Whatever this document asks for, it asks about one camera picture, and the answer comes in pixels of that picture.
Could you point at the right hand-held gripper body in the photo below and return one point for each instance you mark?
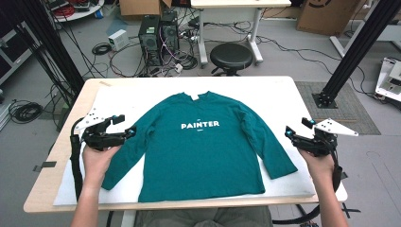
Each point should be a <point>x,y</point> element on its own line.
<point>318,143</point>

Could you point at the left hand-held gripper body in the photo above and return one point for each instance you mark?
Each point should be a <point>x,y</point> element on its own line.
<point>99,138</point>

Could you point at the teal long-sleeved shirt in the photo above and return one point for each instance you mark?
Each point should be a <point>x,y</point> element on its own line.
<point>201,157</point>

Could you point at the person's right hand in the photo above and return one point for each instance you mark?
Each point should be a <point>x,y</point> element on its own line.
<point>319,165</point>

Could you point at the person's left hand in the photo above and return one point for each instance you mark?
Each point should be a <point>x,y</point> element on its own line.
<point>97,162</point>

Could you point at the white foam mat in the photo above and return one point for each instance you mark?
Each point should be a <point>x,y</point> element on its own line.
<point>132,91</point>

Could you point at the grey floor mat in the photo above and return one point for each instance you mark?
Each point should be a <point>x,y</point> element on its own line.
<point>343,104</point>

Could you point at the grey tape strip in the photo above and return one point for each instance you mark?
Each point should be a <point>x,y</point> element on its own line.
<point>344,175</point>

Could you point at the black tape strip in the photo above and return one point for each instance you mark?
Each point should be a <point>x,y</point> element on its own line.
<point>47,164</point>

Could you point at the light wooden table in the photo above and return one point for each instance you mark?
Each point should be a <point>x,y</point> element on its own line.
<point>47,189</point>

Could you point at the small white box device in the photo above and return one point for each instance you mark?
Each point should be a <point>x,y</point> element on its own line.
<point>119,39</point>

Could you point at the black computer tower green sticker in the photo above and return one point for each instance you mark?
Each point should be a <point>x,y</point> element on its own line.
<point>149,41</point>

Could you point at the white flat device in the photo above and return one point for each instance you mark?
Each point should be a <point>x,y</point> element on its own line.
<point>389,82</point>

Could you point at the black round stool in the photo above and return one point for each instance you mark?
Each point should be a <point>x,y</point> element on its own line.
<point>231,56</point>

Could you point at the large cardboard box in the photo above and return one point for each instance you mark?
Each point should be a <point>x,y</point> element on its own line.
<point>327,17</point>

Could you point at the person's grey-green pants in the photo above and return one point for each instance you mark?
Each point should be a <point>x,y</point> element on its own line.
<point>201,217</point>

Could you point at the round white table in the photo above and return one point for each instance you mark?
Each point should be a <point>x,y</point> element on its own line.
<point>82,13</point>

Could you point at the small cardboard box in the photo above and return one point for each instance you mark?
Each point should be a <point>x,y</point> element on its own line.
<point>142,7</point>

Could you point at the grey metal rack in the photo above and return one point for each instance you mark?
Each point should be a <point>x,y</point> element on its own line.
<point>12,60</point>

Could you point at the white desk with legs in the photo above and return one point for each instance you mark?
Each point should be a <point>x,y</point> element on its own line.
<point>239,3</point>

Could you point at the white desk frame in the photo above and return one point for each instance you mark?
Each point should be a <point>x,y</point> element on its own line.
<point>337,44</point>

